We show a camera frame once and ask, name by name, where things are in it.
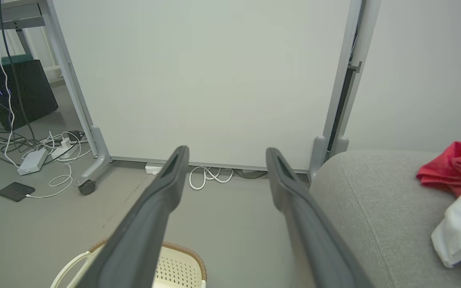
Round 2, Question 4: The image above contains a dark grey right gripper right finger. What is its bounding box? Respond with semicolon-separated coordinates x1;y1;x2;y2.
265;147;376;288

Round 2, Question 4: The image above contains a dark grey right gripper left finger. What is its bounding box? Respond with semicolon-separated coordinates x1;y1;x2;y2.
76;145;190;288

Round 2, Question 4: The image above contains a white garment with blue trim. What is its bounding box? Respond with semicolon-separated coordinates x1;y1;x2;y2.
431;173;461;268

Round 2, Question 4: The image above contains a red garment with white stripes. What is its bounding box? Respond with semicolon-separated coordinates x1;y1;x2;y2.
416;141;461;198

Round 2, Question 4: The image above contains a cream perforated laundry basket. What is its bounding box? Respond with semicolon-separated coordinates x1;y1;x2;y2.
50;238;208;288

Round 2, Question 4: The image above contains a grey fabric sofa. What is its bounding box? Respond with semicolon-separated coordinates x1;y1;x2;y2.
310;149;461;288

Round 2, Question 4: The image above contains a black caster wheel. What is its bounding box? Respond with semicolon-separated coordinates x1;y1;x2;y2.
78;179;97;196

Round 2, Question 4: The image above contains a small white plug strip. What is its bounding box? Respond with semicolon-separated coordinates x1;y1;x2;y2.
50;137;77;160

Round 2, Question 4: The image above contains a black flat pad on floor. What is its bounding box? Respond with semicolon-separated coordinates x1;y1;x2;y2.
0;182;36;202

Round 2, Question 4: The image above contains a white power strip box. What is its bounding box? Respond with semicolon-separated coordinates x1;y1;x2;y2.
17;148;49;176

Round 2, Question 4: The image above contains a large white partition panel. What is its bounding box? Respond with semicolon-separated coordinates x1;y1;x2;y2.
44;0;363;188

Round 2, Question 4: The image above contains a black computer tower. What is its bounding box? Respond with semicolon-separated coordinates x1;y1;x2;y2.
0;59;59;132

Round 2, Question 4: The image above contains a grey metal desk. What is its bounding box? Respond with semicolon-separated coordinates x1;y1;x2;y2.
0;0;65;86

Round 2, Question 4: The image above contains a white phone charging cable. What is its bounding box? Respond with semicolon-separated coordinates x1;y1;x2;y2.
26;132;95;199

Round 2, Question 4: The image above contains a dark cable under partition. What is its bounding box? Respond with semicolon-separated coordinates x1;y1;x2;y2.
233;169;268;180

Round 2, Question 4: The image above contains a coiled white cable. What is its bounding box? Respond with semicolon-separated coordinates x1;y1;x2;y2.
188;166;234;190

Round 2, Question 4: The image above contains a white hanging cable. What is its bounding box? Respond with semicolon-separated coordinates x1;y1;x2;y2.
0;0;20;168

